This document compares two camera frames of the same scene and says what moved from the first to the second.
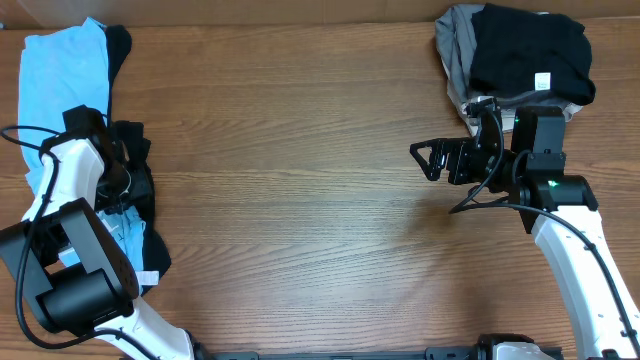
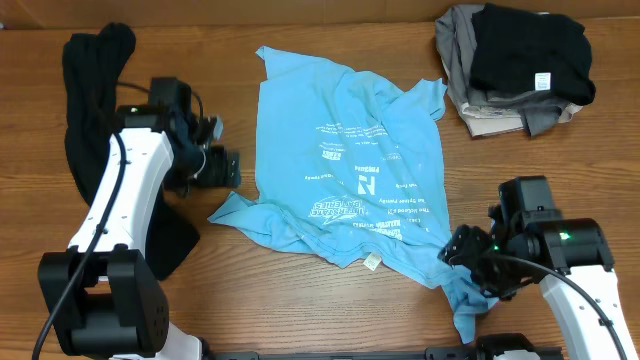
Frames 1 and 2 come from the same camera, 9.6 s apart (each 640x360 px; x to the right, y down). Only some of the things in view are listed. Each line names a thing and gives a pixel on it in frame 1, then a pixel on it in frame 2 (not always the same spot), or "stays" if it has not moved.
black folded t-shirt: x=519 y=51 stays
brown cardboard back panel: x=31 y=16 stays
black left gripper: x=140 y=192 -> x=223 y=172
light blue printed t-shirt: x=58 y=72 -> x=348 y=172
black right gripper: x=459 y=149 -> x=465 y=252
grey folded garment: x=455 y=34 stays
